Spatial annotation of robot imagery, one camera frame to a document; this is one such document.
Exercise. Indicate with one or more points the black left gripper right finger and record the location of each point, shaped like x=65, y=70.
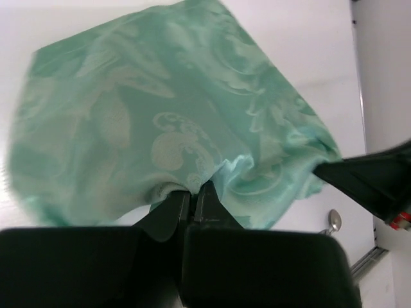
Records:
x=225, y=265

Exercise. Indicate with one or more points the green damask cloth placemat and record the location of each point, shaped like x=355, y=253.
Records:
x=166, y=99

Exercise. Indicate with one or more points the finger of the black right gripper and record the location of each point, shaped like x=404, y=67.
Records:
x=379, y=182

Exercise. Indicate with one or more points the silver metal spoon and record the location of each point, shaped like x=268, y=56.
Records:
x=334, y=222

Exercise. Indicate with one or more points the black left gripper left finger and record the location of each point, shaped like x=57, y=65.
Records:
x=135, y=266

